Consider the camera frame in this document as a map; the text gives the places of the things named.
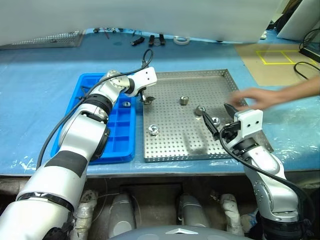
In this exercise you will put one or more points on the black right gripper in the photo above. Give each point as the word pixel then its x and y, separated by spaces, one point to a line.
pixel 230 132

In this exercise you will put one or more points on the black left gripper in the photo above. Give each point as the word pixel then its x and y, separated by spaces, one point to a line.
pixel 142 92

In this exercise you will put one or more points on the metal nut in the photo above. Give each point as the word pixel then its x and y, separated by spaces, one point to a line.
pixel 184 100

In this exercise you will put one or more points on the person bare forearm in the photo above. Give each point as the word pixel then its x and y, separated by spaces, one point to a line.
pixel 297 91

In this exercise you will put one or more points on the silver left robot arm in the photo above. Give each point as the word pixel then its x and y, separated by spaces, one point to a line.
pixel 70 140

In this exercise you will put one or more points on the perforated steel tray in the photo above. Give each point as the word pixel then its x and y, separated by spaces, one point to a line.
pixel 175 140

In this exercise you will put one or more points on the blue compartment tray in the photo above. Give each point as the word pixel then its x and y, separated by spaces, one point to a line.
pixel 122 142

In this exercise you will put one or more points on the person bare hand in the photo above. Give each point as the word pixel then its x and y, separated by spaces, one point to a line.
pixel 252 98

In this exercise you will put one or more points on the black clip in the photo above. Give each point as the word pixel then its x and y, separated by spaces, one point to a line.
pixel 162 39
pixel 138 41
pixel 151 40

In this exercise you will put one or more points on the white tape roll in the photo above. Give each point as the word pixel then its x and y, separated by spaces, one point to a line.
pixel 181 42

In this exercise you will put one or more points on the brown cardboard sheet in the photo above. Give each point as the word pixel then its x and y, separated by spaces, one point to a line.
pixel 270 72

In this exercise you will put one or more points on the small scattered hand tools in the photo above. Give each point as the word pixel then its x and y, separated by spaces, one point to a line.
pixel 105 30

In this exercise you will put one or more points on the white backdrop sheet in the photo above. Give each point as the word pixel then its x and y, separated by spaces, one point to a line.
pixel 150 15

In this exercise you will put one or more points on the small white object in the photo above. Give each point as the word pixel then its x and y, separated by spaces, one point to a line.
pixel 263 35

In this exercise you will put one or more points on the white wrapped pipe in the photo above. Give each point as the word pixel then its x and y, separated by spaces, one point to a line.
pixel 232 212
pixel 85 212

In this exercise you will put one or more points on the grey rounded shell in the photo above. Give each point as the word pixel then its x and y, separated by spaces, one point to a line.
pixel 192 212
pixel 122 215

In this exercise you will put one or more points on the blue plastic table cover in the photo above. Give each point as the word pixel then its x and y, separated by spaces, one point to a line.
pixel 37 87

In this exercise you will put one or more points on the perforated steel plate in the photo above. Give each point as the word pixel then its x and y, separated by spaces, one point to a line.
pixel 50 40

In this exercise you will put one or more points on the white board panel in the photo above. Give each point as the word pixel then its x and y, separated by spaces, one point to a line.
pixel 297 22

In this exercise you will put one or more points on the grey robot torso cover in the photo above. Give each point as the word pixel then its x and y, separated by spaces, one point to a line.
pixel 155 233

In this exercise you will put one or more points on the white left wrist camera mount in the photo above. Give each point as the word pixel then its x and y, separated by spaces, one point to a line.
pixel 147 77

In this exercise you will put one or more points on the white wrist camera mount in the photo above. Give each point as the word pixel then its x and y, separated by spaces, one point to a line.
pixel 147 77
pixel 250 122

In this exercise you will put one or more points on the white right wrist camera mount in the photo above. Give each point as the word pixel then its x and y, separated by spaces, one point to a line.
pixel 250 122

